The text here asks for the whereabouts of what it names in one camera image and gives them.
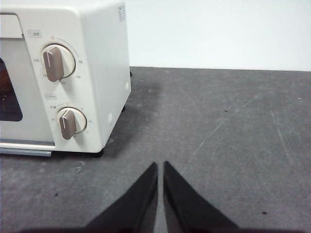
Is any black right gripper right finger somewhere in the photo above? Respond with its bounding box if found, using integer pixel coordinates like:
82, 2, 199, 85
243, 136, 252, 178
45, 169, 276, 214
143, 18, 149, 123
163, 160, 243, 231

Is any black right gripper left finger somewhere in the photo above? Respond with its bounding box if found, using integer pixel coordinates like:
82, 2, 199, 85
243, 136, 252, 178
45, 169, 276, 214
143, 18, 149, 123
80, 161, 158, 231

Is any glass oven door with handle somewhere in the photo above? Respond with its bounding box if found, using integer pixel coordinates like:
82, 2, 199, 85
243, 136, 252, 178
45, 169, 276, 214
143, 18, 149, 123
0, 13, 56, 149

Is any cream Toshiba toaster oven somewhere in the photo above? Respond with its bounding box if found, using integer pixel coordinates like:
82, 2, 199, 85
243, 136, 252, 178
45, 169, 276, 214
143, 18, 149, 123
0, 0, 133, 158

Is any small timer knob with beige grip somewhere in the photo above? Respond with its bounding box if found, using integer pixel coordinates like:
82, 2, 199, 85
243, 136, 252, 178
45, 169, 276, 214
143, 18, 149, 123
55, 106, 87, 141

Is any metal crumb tray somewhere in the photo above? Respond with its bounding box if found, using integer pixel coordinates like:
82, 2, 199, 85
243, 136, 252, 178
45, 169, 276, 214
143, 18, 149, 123
0, 149, 52, 157

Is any large temperature knob with beige grip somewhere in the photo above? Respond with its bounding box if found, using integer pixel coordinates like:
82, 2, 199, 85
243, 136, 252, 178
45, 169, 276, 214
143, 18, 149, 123
41, 44, 76, 83

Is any printed label sticker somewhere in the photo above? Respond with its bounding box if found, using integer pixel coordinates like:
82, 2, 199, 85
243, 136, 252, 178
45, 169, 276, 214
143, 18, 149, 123
117, 5, 126, 23

